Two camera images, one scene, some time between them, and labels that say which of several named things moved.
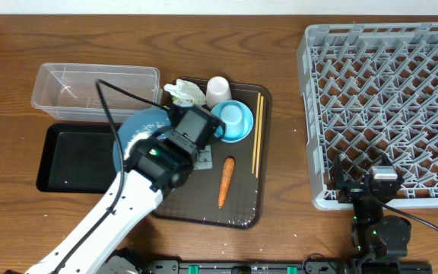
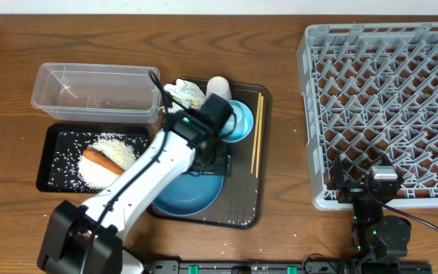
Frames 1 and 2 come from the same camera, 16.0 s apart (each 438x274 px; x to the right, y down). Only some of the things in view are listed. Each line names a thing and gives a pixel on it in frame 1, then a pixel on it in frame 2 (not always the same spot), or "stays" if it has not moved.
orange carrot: (228, 171) → (98, 159)
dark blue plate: (152, 119) → (188, 194)
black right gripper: (350, 191) stays
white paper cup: (217, 90) stays
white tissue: (184, 90) stays
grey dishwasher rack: (384, 89) stays
